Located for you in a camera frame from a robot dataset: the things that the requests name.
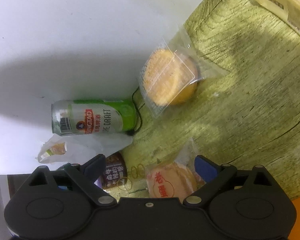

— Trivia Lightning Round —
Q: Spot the thin black cable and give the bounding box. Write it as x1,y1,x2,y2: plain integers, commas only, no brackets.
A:
132,86,143,134

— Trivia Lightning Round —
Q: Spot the purple-rimmed brown can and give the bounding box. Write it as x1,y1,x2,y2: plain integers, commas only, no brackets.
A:
97,151,128,190

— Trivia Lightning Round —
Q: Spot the white plastic bag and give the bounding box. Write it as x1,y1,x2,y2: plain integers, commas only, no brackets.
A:
35,132,134,164

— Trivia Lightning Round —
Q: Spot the cream cracker packet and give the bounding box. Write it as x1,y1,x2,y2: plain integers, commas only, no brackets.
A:
245,0,300,43

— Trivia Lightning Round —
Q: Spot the round pastry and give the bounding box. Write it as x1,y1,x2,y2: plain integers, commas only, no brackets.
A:
145,137,205,200
137,22,230,119

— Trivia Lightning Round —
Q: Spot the green silver beer can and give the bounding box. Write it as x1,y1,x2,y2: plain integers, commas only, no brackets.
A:
51,99,138,137

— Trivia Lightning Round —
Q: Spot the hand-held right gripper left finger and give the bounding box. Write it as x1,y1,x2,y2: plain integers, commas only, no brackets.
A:
27,154,117,207

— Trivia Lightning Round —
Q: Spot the small yellow rubber band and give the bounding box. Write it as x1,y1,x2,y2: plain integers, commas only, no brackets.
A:
117,177,133,191

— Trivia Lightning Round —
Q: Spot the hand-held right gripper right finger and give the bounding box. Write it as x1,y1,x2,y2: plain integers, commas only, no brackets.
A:
184,155,274,207

